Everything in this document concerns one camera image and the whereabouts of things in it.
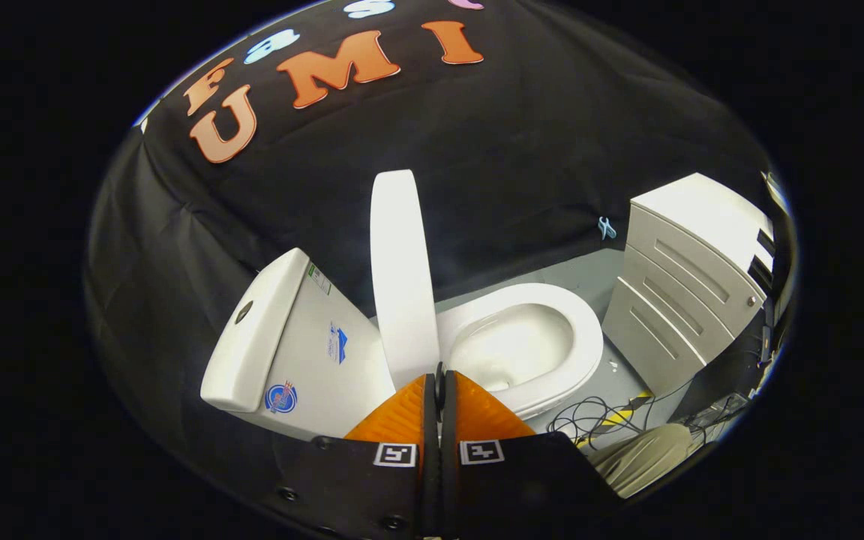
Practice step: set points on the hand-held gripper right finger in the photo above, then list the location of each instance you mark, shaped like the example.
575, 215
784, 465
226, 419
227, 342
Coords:
450, 465

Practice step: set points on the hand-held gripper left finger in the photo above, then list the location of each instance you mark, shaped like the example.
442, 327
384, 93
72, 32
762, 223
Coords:
429, 465

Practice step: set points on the white toilet lid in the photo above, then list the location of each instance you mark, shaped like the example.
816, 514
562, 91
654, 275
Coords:
402, 285

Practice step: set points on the white toilet tank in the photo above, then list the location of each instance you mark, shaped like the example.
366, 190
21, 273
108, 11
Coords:
304, 352

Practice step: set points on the yellow floor strip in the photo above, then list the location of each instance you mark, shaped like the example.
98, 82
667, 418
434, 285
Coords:
616, 420

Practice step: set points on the person's leg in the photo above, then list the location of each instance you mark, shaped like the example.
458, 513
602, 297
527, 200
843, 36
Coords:
646, 457

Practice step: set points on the blue clip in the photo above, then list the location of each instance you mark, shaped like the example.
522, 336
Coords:
607, 227

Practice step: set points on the white drawer cabinet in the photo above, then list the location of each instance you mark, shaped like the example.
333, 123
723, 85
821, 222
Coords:
679, 285

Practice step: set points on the black backdrop cloth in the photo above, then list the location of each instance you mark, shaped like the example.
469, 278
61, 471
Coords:
514, 150

